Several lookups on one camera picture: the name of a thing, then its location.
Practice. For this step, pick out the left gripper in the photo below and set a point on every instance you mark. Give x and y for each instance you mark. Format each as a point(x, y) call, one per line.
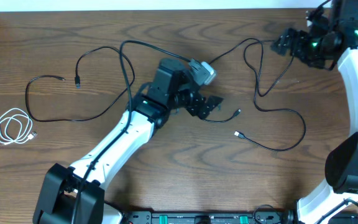
point(198, 106)

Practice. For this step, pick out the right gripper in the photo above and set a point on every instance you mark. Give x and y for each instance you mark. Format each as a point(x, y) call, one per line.
point(293, 41)

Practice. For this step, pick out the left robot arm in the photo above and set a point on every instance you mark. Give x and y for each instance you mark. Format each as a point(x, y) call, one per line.
point(75, 194)

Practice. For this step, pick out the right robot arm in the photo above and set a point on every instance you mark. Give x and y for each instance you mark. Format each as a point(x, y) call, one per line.
point(333, 38)

